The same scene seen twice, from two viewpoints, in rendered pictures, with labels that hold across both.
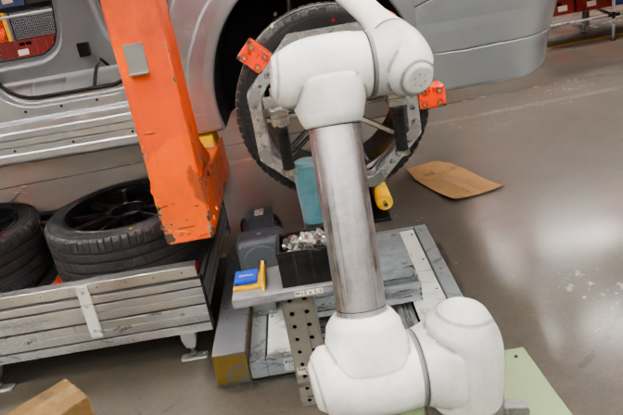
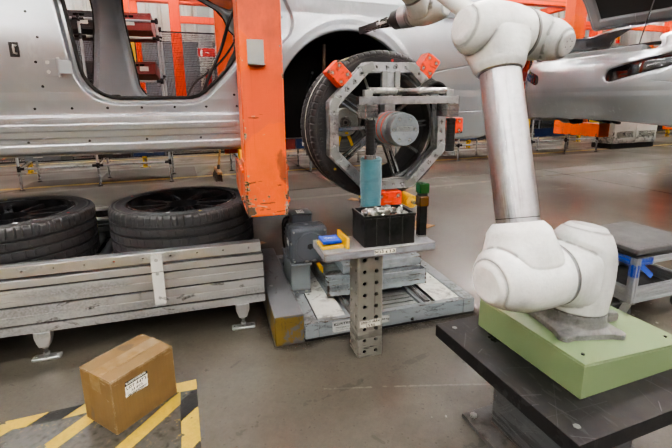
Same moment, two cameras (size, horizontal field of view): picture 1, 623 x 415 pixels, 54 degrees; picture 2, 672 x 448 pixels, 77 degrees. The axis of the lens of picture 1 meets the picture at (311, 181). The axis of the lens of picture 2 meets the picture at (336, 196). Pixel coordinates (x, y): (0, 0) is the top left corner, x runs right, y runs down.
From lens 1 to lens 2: 0.81 m
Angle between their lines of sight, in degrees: 18
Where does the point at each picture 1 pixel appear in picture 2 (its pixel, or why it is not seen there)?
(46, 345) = (108, 311)
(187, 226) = (268, 202)
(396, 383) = (562, 275)
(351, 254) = (524, 167)
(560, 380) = not seen: hidden behind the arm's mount
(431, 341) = (574, 246)
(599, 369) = not seen: hidden behind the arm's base
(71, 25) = (108, 80)
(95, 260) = (166, 235)
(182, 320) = (240, 290)
